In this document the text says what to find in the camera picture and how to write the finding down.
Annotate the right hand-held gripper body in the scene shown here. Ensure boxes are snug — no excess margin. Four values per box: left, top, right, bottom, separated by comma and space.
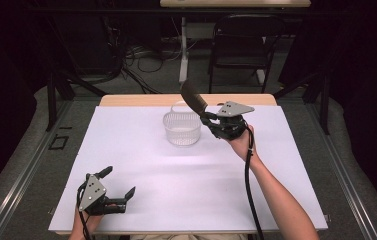
213, 100, 256, 141

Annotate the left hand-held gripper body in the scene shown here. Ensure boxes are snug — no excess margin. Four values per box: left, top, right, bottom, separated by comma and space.
77, 173, 128, 217

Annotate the white plastic mesh basket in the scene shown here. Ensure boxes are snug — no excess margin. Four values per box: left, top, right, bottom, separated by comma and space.
162, 100, 204, 147

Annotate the person's right hand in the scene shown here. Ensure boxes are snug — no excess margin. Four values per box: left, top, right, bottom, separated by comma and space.
226, 124, 261, 164

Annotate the person's left hand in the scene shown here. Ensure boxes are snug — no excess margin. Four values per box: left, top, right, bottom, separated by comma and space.
73, 203, 119, 235

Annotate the white table mat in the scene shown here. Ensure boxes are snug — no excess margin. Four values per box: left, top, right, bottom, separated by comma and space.
48, 105, 329, 233

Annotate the white-legged desk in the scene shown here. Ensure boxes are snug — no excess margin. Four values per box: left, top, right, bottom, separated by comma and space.
159, 0, 312, 85

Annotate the black folding chair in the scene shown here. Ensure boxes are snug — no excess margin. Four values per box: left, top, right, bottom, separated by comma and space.
207, 13, 286, 95

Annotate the wooden table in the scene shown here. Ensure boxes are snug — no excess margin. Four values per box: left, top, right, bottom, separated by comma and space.
47, 93, 329, 236

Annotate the black metal stand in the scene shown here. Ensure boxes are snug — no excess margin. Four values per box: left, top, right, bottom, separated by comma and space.
273, 64, 332, 136
45, 61, 109, 133

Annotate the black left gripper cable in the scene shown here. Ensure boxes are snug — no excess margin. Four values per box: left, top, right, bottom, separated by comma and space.
75, 182, 94, 240

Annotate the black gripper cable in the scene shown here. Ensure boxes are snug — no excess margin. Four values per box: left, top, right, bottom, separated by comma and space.
75, 182, 94, 240
243, 125, 266, 240

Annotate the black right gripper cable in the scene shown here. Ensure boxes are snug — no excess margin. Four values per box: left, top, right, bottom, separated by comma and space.
243, 125, 266, 240

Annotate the aluminium floor rail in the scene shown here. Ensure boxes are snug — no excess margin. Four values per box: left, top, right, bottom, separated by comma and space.
304, 99, 377, 240
0, 99, 74, 240

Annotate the bundle of floor cables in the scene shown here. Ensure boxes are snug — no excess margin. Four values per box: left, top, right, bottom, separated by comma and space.
107, 18, 164, 95

